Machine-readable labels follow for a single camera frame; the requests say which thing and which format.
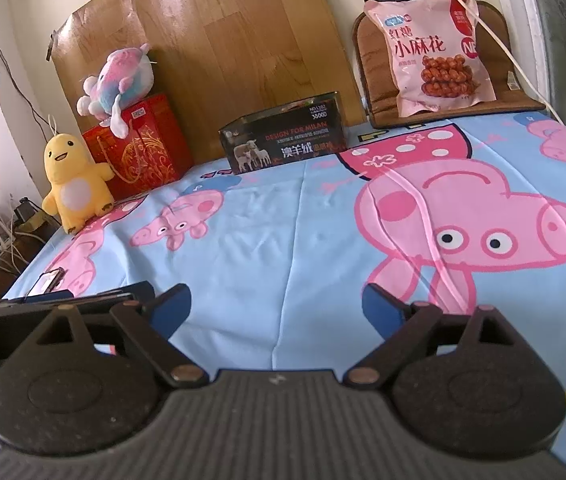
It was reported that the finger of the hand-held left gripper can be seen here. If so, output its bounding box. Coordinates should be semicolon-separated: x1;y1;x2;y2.
0;281;156;308

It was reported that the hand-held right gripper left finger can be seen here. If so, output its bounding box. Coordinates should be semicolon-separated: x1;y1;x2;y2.
35;282;211;391

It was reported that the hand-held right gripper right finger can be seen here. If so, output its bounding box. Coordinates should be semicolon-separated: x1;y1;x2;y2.
345;282;531;391

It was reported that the black cardboard box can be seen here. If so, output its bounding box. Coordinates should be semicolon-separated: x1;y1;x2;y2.
219;91;349;176

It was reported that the black smartphone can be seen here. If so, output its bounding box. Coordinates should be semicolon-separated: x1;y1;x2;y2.
28;269;66;297

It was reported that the black power brick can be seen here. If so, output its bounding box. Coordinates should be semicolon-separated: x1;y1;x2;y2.
15;198;37;224

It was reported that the yellow plush duck toy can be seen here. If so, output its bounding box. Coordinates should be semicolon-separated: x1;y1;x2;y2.
42;132;114;235

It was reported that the cartoon pig printed bed sheet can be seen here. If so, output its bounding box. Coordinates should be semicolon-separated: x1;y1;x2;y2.
5;112;566;480

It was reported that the red gift bag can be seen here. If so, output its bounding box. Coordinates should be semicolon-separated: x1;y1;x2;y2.
82;93;195;201

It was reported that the pastel unicorn plush toy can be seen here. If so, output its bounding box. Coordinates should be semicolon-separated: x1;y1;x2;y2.
76;44;158;138

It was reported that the large pink snack bag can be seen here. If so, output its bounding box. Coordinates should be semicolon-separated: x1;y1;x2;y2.
363;0;498;117

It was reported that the brown seat cushion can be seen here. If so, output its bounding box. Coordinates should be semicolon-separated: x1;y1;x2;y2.
352;0;546;129

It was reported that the wooden board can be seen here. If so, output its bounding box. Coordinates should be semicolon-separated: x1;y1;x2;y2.
45;0;366;166

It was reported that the thin black wall cable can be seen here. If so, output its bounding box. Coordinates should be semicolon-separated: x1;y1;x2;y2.
0;0;54;142

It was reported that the white cable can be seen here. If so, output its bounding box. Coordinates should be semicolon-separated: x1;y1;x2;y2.
413;0;566;123

